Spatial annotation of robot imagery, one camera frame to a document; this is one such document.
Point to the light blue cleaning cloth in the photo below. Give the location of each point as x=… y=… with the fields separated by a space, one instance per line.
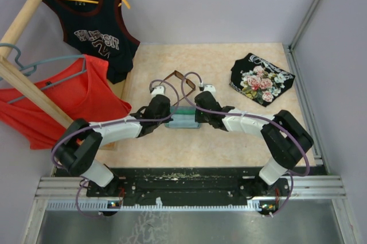
x=184 y=120

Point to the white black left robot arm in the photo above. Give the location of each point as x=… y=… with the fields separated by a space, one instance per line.
x=77 y=148

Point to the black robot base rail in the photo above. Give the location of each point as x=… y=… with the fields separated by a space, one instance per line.
x=184 y=189

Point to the brown sunglasses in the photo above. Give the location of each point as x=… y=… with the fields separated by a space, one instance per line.
x=180 y=76

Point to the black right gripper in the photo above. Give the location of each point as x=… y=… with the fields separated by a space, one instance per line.
x=199 y=119

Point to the grey-blue clothes hanger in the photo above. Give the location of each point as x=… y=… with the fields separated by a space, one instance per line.
x=31 y=68

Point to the aluminium frame post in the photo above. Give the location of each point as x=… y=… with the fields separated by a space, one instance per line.
x=310 y=13

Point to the navy basketball jersey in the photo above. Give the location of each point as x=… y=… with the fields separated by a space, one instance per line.
x=97 y=28

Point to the black floral folded shirt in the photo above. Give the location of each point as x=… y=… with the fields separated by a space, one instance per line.
x=259 y=80

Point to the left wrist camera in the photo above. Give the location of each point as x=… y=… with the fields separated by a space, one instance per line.
x=157 y=90

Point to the grey-blue glasses case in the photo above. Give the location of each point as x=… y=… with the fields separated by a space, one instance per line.
x=183 y=110

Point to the wooden clothes rack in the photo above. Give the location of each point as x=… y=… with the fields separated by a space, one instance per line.
x=42 y=111

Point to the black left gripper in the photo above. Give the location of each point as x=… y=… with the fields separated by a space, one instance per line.
x=168 y=112

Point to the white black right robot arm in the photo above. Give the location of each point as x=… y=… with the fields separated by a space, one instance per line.
x=286 y=139

